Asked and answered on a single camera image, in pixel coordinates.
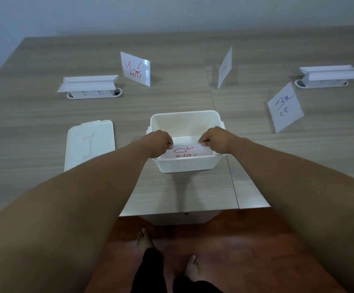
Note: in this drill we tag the person's right hand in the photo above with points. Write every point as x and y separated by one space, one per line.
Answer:
221 140

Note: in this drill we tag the person's left hand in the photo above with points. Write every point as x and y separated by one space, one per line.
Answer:
156 143

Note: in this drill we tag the person's right fingers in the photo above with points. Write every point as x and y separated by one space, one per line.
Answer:
204 140

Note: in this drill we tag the person's left fingers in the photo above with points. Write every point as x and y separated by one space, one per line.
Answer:
169 143

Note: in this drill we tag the white card with red writing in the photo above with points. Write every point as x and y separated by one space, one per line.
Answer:
186 151

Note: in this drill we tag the person's right forearm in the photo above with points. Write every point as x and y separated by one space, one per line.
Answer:
311 198

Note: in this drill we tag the person's left forearm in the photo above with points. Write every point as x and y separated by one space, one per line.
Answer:
64 216

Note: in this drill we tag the white plastic box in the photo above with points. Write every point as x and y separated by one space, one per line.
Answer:
186 124

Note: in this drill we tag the white under-table drawer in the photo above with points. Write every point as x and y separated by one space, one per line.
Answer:
181 218

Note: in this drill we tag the standing white card faint writing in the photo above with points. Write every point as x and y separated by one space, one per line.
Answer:
225 67

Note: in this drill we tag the white plastic box lid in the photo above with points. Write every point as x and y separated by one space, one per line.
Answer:
89 143

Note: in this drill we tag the standing white card red writing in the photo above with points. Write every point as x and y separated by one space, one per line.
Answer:
135 69

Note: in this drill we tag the standing white card blue writing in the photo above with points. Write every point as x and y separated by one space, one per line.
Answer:
284 108

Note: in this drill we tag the person's left foot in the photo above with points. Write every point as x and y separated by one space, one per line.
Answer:
145 239

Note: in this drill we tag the person's foot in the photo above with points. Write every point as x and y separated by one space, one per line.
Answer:
145 239
192 267

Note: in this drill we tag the white table socket unit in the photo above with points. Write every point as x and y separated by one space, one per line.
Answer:
329 74
88 86

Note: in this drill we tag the person's right foot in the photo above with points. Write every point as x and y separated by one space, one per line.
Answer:
192 267

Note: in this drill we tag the black trousers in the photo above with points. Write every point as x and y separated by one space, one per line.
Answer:
149 271

